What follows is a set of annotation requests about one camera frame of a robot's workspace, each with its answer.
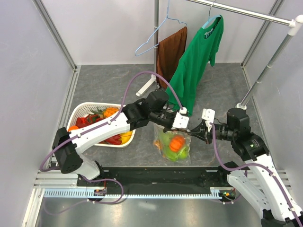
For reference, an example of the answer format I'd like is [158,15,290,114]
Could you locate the green toy apple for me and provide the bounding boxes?
[178,150,189,159]

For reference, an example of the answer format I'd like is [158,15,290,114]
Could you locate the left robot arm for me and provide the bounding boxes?
[53,90,181,186]

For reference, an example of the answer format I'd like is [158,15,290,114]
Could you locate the red toy lobster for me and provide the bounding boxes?
[100,135,122,145]

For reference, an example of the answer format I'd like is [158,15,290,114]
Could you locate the teal hanger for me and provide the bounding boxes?
[201,1,222,29]

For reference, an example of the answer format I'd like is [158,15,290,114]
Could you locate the toy pineapple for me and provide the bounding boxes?
[90,107,119,119]

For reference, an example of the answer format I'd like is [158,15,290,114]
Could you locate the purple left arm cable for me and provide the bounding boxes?
[39,70,187,172]

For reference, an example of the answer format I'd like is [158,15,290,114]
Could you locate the orange toy ginger root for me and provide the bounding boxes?
[153,140,162,150]

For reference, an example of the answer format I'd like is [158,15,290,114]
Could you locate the white plastic basket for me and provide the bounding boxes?
[67,102,135,148]

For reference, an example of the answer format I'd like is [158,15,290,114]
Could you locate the green t-shirt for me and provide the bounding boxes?
[169,16,224,115]

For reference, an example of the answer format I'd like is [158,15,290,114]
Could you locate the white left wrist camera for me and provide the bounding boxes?
[172,107,189,130]

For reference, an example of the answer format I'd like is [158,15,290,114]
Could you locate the green toy leafy vegetable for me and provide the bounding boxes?
[158,131,178,162]

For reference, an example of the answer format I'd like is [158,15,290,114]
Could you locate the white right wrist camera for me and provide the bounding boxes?
[201,108,215,132]

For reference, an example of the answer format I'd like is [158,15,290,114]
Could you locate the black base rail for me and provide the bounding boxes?
[77,166,231,195]

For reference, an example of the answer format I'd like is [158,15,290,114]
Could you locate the yellow toy pepper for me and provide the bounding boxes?
[119,131,133,145]

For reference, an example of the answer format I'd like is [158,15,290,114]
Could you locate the toy orange fruit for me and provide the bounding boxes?
[68,125,79,131]

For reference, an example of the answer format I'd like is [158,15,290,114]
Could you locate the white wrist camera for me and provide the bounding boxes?
[201,108,215,132]
[172,107,189,130]

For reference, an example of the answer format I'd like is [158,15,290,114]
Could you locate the blue wire hanger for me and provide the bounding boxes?
[134,0,187,57]

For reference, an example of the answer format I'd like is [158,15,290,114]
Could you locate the brown cloth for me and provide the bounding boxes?
[157,26,187,82]

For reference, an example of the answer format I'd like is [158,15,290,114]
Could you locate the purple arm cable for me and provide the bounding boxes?
[209,122,303,227]
[39,70,187,172]

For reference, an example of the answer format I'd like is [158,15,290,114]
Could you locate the white cable duct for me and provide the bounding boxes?
[44,188,227,200]

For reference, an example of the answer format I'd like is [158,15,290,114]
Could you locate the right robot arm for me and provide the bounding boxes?
[189,108,303,227]

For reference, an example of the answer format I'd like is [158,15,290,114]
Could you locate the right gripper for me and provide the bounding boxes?
[187,121,237,144]

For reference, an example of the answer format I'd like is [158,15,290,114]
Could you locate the dotted clear zip bag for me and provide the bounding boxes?
[153,124,191,164]

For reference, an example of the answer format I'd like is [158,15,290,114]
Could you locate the orange toy pumpkin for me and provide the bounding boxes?
[169,135,186,153]

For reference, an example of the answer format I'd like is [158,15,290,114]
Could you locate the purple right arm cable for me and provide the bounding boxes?
[209,122,303,227]

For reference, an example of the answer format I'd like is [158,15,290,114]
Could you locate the metal clothes rack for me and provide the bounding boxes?
[135,0,303,111]

